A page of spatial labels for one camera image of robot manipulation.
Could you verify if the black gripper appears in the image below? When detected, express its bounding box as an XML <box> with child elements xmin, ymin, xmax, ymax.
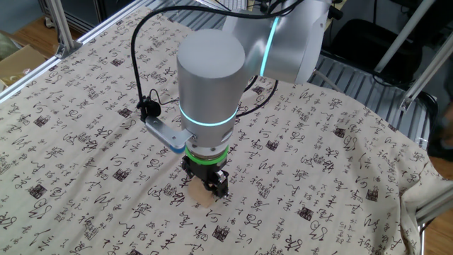
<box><xmin>180</xmin><ymin>159</ymin><xmax>230</xmax><ymax>199</ymax></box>

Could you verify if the small wooden block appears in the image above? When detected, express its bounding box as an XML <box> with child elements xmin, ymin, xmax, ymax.
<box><xmin>187</xmin><ymin>178</ymin><xmax>217</xmax><ymax>209</ymax></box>

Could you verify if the beige calligraphy print tablecloth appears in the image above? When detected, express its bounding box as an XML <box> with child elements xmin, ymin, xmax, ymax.
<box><xmin>0</xmin><ymin>6</ymin><xmax>453</xmax><ymax>255</ymax></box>

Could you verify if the dark metal cabinet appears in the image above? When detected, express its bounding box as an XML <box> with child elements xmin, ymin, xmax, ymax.
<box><xmin>37</xmin><ymin>0</ymin><xmax>141</xmax><ymax>35</ymax></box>

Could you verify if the black office chair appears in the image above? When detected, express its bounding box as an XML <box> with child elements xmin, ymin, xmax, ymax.
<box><xmin>331</xmin><ymin>19</ymin><xmax>425</xmax><ymax>89</ymax></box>

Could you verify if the brown cardboard box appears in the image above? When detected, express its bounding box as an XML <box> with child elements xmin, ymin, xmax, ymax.
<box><xmin>0</xmin><ymin>44</ymin><xmax>47</xmax><ymax>88</ymax></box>

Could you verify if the pale green bag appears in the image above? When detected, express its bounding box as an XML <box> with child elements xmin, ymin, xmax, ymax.
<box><xmin>0</xmin><ymin>31</ymin><xmax>22</xmax><ymax>61</ymax></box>

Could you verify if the grey diagonal pole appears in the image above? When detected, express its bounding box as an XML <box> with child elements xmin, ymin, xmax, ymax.
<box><xmin>374</xmin><ymin>0</ymin><xmax>435</xmax><ymax>74</ymax></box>

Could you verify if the green flange ring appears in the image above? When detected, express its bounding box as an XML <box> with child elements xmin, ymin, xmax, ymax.
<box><xmin>183</xmin><ymin>144</ymin><xmax>230</xmax><ymax>166</ymax></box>

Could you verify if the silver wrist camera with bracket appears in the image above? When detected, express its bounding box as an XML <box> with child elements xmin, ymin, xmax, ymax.
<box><xmin>143</xmin><ymin>115</ymin><xmax>197</xmax><ymax>155</ymax></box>

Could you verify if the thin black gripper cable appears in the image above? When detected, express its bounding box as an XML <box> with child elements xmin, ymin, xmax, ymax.
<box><xmin>148</xmin><ymin>76</ymin><xmax>280</xmax><ymax>118</ymax></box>

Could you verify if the grey cable with metal connector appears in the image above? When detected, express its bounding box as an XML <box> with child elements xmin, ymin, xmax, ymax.
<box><xmin>313</xmin><ymin>69</ymin><xmax>343</xmax><ymax>94</ymax></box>

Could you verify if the aluminium table edge rail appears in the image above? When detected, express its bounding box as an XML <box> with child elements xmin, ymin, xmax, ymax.
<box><xmin>0</xmin><ymin>0</ymin><xmax>149</xmax><ymax>103</ymax></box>
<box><xmin>414</xmin><ymin>187</ymin><xmax>453</xmax><ymax>255</ymax></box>

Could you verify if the aluminium frame post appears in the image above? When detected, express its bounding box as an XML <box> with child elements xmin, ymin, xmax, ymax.
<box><xmin>398</xmin><ymin>33</ymin><xmax>453</xmax><ymax>113</ymax></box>
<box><xmin>45</xmin><ymin>0</ymin><xmax>83</xmax><ymax>60</ymax></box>

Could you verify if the black cylindrical handle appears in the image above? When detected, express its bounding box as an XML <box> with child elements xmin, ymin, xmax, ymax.
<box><xmin>327</xmin><ymin>5</ymin><xmax>344</xmax><ymax>21</ymax></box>

